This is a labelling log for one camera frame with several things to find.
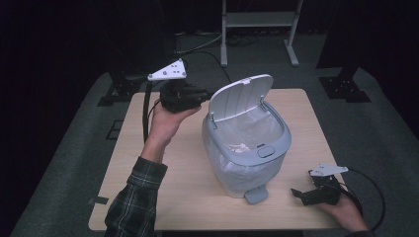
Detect clear plastic bin liner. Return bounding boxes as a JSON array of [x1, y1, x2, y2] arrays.
[[206, 106, 287, 196]]

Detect black floor cables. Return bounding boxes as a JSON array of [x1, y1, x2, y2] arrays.
[[174, 34, 235, 93]]

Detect white metal stand frame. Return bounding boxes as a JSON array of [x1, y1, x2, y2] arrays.
[[219, 0, 304, 68]]

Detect grey tape strip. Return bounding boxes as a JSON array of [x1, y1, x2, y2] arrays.
[[87, 196, 110, 205]]

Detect white tissue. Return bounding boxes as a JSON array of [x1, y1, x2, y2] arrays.
[[226, 142, 252, 154]]

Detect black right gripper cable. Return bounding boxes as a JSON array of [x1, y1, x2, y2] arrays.
[[339, 166, 386, 233]]

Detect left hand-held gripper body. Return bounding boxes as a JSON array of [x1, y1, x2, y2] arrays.
[[147, 58, 200, 114]]

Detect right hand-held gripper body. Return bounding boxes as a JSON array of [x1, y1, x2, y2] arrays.
[[300, 163, 350, 207]]

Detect black stand base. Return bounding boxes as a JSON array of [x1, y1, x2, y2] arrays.
[[97, 70, 149, 108], [318, 66, 372, 104]]

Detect person's left hand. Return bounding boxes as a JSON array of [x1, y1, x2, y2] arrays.
[[148, 101, 203, 150]]

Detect person's right hand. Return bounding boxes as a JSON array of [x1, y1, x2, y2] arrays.
[[316, 194, 370, 233]]

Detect white floor cable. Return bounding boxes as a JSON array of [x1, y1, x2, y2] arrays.
[[174, 31, 225, 55]]

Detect grey white pedal trash can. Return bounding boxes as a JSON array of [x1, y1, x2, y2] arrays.
[[202, 73, 293, 205]]

